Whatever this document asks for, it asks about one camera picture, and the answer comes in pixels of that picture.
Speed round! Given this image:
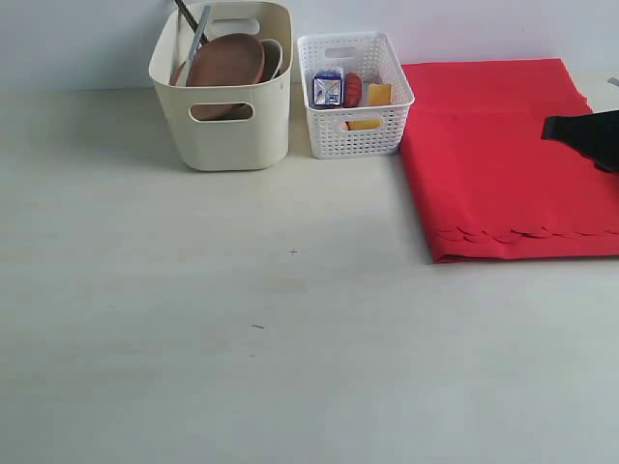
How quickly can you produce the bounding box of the red tablecloth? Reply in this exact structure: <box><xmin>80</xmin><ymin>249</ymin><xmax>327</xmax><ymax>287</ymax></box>
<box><xmin>400</xmin><ymin>58</ymin><xmax>618</xmax><ymax>262</ymax></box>

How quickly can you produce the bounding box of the yellow cake wedge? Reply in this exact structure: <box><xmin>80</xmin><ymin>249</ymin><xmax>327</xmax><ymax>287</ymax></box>
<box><xmin>346</xmin><ymin>83</ymin><xmax>392</xmax><ymax>131</ymax></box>

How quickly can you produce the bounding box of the red sausage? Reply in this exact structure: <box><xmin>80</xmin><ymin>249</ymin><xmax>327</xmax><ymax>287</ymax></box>
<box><xmin>343</xmin><ymin>72</ymin><xmax>363</xmax><ymax>108</ymax></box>

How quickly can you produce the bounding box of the small milk carton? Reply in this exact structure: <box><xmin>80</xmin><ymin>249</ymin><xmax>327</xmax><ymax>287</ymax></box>
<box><xmin>311</xmin><ymin>68</ymin><xmax>344</xmax><ymax>109</ymax></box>

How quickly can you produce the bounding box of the white ceramic bowl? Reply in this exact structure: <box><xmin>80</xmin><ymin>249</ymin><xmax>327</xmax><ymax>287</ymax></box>
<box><xmin>260</xmin><ymin>39</ymin><xmax>283</xmax><ymax>83</ymax></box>

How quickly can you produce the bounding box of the round wooden plate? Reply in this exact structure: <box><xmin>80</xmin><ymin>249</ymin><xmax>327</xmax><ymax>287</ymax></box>
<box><xmin>170</xmin><ymin>33</ymin><xmax>265</xmax><ymax>122</ymax></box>

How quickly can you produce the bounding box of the silver table knife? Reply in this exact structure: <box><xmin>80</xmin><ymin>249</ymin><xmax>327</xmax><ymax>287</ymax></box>
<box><xmin>176</xmin><ymin>5</ymin><xmax>211</xmax><ymax>87</ymax></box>

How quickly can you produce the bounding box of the dark wooden chopstick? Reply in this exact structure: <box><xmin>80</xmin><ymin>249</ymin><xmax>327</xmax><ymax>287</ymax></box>
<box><xmin>175</xmin><ymin>0</ymin><xmax>208</xmax><ymax>44</ymax></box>

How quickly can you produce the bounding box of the white perforated plastic basket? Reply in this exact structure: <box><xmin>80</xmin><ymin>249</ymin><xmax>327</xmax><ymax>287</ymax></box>
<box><xmin>297</xmin><ymin>32</ymin><xmax>415</xmax><ymax>160</ymax></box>

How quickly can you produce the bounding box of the cream plastic storage bin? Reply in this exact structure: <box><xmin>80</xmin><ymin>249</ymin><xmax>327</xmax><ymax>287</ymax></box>
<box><xmin>149</xmin><ymin>1</ymin><xmax>293</xmax><ymax>171</ymax></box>

